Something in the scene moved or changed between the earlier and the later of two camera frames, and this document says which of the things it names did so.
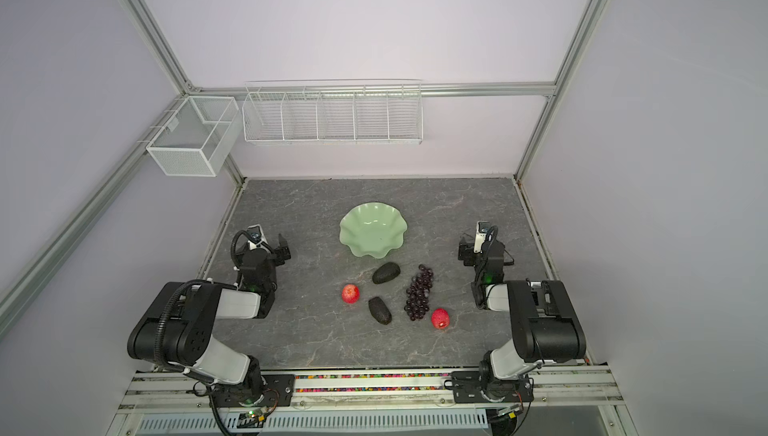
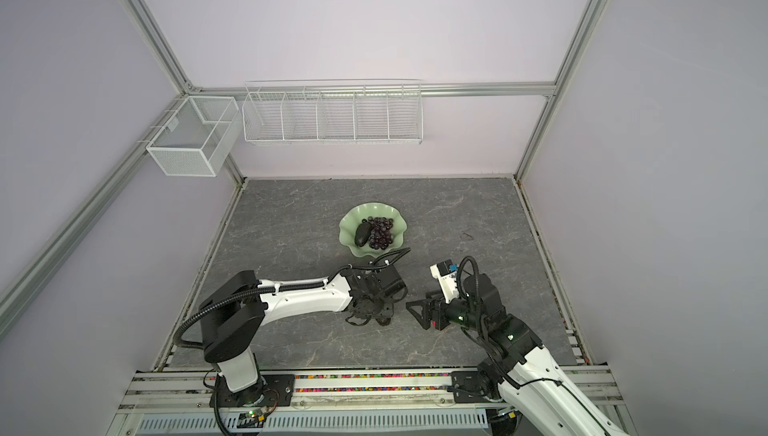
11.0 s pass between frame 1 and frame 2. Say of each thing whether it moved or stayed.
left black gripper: moved
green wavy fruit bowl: stayed
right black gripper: moved
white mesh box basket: stayed
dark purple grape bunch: moved
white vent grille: stayed
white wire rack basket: stayed
